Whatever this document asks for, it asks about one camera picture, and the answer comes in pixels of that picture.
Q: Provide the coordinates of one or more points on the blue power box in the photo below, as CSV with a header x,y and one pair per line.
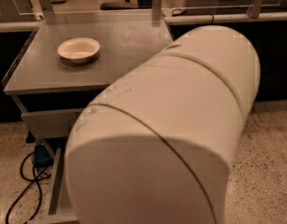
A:
x,y
42,157

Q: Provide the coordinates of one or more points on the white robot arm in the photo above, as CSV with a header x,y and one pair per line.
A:
x,y
156,147

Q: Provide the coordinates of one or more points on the dark low cabinet right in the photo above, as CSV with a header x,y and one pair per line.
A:
x,y
274,56

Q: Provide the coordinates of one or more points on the closed upper grey drawer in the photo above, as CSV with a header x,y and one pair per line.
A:
x,y
51,124

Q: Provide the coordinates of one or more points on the white bowl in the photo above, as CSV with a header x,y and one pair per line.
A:
x,y
79,50

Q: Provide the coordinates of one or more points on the grey drawer cabinet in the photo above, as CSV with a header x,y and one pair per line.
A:
x,y
41,80

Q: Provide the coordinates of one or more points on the open lower grey drawer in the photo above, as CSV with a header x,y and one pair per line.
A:
x,y
58,208

